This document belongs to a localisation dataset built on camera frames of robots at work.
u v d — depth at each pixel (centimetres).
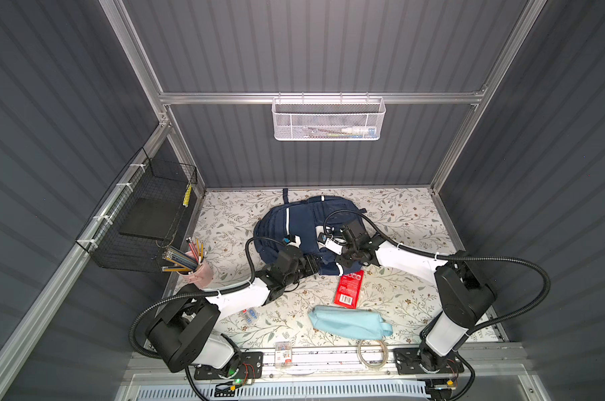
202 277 85
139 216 73
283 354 74
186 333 43
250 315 83
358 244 70
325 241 80
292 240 80
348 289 88
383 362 75
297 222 100
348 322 77
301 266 69
